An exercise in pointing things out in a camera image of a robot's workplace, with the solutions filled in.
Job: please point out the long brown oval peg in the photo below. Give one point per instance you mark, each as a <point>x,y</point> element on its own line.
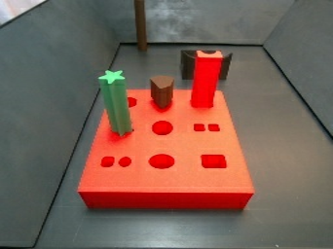
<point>141,25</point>

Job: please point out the red peg board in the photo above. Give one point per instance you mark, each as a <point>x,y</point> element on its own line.
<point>180,161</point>

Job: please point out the short brown peg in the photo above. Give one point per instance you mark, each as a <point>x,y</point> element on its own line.
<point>162,86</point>

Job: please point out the green star peg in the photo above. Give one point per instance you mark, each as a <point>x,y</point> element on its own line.
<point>113,88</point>

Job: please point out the tall red peg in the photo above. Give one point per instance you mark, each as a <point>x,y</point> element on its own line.
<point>206,74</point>

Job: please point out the black curved holder stand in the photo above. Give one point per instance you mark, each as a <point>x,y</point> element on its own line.
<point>188,64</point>

